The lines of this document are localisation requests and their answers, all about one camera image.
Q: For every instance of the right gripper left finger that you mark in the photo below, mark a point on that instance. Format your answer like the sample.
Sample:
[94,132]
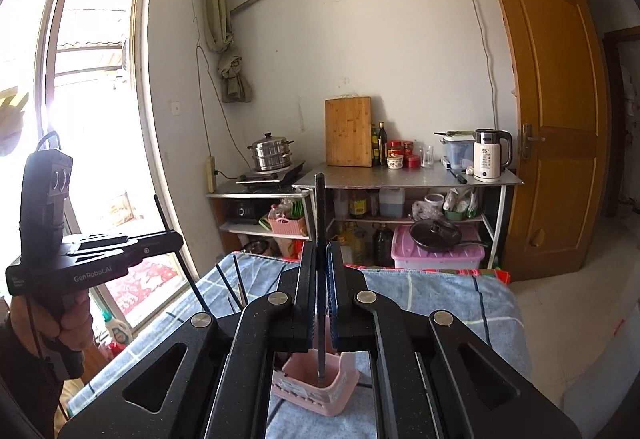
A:
[211,378]

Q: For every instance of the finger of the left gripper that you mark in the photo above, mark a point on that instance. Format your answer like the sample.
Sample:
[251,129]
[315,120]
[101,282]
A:
[78,242]
[137,248]

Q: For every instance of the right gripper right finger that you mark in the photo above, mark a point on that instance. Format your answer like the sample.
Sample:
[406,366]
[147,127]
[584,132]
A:
[432,376]

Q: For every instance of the plain black chopstick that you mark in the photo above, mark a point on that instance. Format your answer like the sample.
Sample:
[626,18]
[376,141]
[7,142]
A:
[234,296]
[241,289]

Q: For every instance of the black chopstick with steel end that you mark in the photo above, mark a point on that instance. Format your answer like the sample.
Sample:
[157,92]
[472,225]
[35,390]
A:
[320,193]

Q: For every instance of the steel kitchen shelf table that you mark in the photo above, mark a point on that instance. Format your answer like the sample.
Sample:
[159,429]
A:
[416,183]

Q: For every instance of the person's left hand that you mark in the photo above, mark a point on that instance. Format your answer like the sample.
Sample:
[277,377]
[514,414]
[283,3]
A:
[73,329]

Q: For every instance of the pink plastic utensil basket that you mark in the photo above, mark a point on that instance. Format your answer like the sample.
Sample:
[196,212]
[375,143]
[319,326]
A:
[297,381]

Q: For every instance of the blue plaid tablecloth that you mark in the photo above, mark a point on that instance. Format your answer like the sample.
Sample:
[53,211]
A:
[432,376]

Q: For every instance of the pink lidded storage box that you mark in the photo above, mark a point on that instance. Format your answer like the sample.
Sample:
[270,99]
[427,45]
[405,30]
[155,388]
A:
[407,254]

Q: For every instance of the black frying pan with lid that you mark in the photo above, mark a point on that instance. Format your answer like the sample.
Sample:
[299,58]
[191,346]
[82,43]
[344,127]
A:
[439,235]

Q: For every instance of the pink woven basket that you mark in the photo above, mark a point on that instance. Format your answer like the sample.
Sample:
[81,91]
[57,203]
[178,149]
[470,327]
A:
[282,225]

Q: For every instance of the small wooden side shelf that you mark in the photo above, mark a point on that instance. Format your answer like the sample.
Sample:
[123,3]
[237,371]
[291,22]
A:
[241,214]

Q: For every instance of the black induction cooker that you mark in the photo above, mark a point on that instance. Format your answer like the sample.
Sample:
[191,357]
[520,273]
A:
[279,178]

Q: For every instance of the stainless steel steamer pot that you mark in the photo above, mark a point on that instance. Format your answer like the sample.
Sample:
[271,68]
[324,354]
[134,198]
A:
[271,153]

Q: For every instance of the hanging olive cloth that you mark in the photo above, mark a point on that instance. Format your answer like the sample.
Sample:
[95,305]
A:
[220,39]

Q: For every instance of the white electric kettle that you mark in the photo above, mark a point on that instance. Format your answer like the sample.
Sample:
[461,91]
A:
[493,153]

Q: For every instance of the red lidded jar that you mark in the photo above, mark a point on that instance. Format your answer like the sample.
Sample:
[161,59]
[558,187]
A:
[395,155]

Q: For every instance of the clear plastic container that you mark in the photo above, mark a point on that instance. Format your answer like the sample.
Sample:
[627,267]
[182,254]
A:
[458,148]

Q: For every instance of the dark soy sauce bottle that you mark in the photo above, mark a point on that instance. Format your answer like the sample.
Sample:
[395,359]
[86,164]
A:
[382,144]

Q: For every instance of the bamboo cutting board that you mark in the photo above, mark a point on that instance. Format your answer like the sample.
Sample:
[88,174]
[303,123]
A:
[348,132]

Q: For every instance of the brown wooden door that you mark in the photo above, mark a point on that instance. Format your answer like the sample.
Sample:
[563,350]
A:
[563,136]

